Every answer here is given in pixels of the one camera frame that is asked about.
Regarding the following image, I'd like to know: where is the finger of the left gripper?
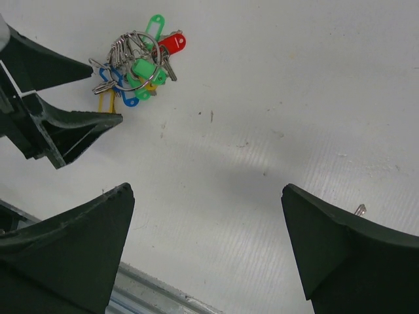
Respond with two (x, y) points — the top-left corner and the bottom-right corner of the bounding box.
(1, 92), (123, 169)
(1, 27), (93, 92)

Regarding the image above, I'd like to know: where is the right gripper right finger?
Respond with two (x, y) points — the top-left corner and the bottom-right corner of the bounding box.
(282, 184), (418, 313)

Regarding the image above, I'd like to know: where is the aluminium mounting rail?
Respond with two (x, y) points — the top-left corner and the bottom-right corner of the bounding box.
(1, 202), (214, 313)

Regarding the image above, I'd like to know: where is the black tag with key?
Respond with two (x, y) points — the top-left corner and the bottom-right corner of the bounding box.
(354, 204), (367, 217)

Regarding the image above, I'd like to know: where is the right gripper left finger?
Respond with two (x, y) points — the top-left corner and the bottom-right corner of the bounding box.
(1, 183), (135, 313)

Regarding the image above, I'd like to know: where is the large keyring with keys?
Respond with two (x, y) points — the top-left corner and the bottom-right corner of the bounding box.
(88, 14), (171, 113)

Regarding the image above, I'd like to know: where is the red tag with keys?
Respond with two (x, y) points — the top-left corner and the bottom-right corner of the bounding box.
(158, 30), (187, 82)

